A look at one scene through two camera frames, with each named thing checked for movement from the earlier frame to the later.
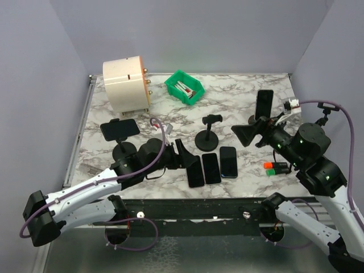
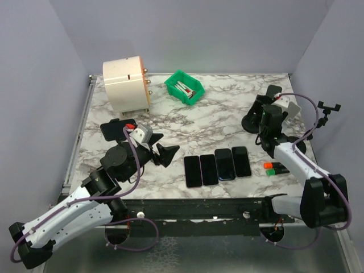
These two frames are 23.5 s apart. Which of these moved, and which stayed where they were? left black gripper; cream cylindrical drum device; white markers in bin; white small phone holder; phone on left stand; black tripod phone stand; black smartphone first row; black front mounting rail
Moved: white small phone holder; left black gripper
Stayed: white markers in bin; phone on left stand; black tripod phone stand; black front mounting rail; black smartphone first row; cream cylindrical drum device
